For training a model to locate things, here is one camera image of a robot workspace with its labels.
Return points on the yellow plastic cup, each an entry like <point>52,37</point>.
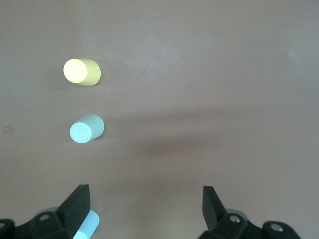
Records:
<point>82,72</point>

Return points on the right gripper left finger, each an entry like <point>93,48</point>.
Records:
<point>72,211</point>

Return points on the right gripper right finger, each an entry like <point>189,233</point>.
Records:
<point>211,209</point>

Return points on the mint green plastic cup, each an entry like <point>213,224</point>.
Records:
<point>87,128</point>

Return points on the light blue plastic cup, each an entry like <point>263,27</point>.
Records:
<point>91,222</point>

